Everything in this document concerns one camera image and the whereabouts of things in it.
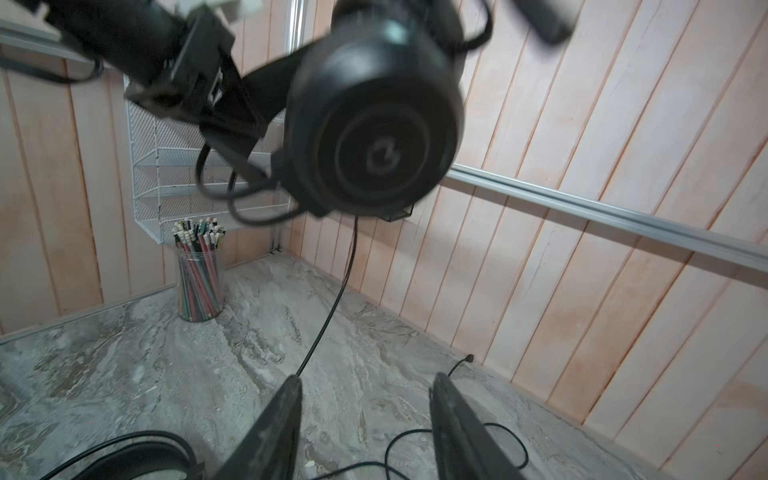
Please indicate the white wire mesh shelf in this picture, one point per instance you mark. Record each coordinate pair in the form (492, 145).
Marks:
(163, 155)

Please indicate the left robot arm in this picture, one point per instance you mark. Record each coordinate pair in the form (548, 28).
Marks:
(134, 37)

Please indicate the clear cup of pencils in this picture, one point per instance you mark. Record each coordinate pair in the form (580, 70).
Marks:
(197, 244)

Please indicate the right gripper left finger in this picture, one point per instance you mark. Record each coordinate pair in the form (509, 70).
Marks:
(269, 449)

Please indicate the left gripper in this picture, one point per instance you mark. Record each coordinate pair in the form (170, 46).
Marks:
(185, 89)

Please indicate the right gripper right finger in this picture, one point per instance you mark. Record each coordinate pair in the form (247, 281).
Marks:
(464, 449)

